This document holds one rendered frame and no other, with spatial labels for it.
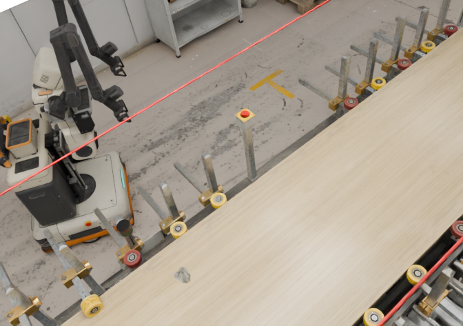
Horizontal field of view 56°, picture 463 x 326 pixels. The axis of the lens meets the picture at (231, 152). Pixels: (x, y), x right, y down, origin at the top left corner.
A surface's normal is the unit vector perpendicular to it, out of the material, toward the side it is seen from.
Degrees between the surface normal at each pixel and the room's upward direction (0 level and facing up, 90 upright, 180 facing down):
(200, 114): 0
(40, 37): 90
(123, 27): 90
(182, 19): 0
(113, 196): 0
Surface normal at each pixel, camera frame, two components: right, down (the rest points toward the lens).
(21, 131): -0.11, -0.65
